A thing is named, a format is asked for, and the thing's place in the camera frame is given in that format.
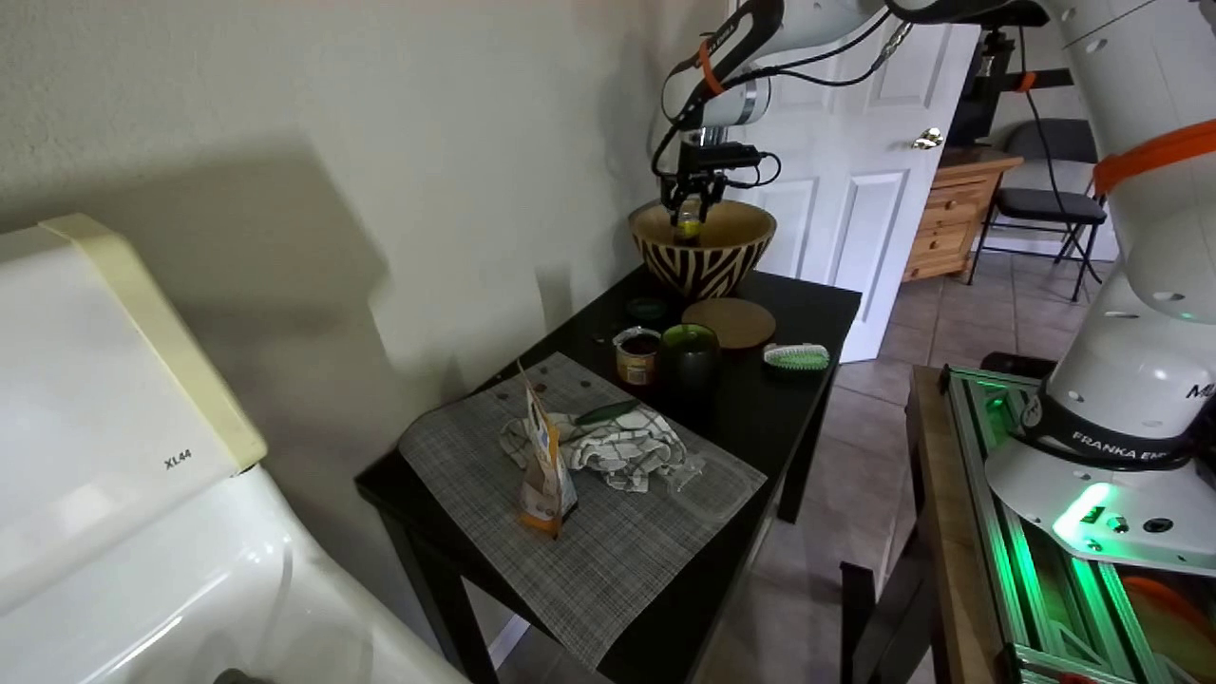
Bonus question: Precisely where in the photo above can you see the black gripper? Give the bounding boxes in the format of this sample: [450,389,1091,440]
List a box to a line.
[667,142,734,235]

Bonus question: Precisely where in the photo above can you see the wooden zebra pattern bowl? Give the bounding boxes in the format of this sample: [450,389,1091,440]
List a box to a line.
[626,197,783,304]

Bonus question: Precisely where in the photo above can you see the round wooden coaster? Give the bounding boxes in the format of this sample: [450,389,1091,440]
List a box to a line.
[679,292,778,355]

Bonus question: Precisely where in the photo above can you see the dark cup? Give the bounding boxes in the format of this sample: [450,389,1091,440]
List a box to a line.
[662,318,726,404]

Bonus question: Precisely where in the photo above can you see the white panel door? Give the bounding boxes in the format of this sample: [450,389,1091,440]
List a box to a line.
[726,18,987,368]

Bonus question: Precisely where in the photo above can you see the green sponge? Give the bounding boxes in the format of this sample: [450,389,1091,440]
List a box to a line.
[762,340,838,375]

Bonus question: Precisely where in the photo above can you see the black side table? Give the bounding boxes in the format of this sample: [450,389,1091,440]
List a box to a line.
[352,266,868,684]

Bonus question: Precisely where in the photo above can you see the crumpled printed wrapper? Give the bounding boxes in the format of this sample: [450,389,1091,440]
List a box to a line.
[561,407,708,498]

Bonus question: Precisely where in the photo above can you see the wooden drawer dresser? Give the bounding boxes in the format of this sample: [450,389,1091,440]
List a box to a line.
[901,149,1028,284]

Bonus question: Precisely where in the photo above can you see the grey woven placemat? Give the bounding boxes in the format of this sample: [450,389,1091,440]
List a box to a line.
[396,351,770,674]

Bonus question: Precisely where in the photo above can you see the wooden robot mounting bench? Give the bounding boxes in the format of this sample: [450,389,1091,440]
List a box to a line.
[903,361,1017,684]

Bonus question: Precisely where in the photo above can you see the white gas stove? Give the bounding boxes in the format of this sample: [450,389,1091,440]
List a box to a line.
[0,208,474,684]

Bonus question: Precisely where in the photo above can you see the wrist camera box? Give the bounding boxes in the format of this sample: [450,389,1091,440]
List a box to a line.
[715,142,768,175]

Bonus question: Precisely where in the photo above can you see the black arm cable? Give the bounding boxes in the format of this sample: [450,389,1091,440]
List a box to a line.
[650,0,920,192]

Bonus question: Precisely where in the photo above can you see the black camera stand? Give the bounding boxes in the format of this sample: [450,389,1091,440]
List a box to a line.
[948,24,1078,151]

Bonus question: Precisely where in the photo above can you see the aluminium frame rail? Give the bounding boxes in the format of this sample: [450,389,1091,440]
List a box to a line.
[948,364,1216,684]

